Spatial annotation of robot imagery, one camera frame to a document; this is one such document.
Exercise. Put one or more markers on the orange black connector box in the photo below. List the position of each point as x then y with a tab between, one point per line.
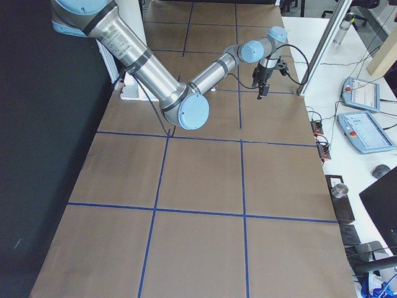
322	144

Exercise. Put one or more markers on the clear water bottle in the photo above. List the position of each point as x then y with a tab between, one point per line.
344	27

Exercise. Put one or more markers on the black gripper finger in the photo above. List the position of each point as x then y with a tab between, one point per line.
263	90

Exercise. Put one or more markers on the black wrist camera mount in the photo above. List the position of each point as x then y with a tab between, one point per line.
282	66

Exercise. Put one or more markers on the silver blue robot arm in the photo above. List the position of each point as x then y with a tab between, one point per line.
182	105

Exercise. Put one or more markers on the teach pendant tablet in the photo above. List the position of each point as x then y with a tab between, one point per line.
361	94
364	132

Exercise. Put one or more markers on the far teach pendant tablet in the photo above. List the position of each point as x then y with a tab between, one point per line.
361	94

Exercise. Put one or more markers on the aluminium frame post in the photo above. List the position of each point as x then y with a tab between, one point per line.
330	31

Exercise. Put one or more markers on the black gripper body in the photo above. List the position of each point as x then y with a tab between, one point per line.
261	75

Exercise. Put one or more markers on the near teach pendant tablet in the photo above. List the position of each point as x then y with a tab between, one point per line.
364	132

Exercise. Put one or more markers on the black computer mouse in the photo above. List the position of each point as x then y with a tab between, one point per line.
380	170

